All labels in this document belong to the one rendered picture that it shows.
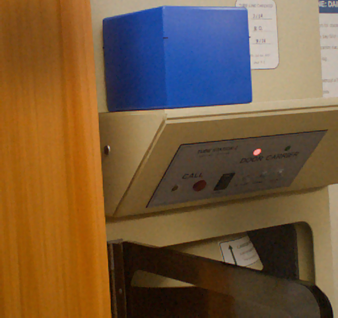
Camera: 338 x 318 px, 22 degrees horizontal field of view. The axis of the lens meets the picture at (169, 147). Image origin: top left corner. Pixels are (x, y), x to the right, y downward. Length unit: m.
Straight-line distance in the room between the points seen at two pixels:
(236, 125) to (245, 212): 0.18
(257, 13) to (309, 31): 0.08
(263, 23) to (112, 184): 0.28
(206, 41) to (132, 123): 0.10
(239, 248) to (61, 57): 0.37
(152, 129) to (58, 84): 0.09
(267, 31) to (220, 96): 0.21
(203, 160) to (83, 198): 0.14
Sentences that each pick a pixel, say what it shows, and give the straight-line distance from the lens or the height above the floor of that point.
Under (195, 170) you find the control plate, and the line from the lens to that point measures 0.84.
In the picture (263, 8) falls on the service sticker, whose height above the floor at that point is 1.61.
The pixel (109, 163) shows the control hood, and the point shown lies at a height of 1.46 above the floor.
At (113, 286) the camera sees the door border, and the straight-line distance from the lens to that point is 0.86.
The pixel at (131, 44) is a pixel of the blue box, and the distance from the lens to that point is 0.81.
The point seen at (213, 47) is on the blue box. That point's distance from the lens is 0.80.
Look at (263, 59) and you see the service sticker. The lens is 0.99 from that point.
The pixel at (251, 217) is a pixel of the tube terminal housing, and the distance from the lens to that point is 0.98.
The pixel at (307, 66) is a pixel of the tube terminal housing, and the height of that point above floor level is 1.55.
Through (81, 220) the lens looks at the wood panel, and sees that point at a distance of 0.74.
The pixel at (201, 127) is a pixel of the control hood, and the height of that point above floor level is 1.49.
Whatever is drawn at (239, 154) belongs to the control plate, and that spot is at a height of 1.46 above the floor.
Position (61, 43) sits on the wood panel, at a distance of 0.74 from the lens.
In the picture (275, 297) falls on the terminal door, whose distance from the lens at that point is 0.63.
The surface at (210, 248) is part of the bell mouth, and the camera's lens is 0.98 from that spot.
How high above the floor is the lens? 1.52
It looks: 3 degrees down
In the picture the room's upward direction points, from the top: 4 degrees counter-clockwise
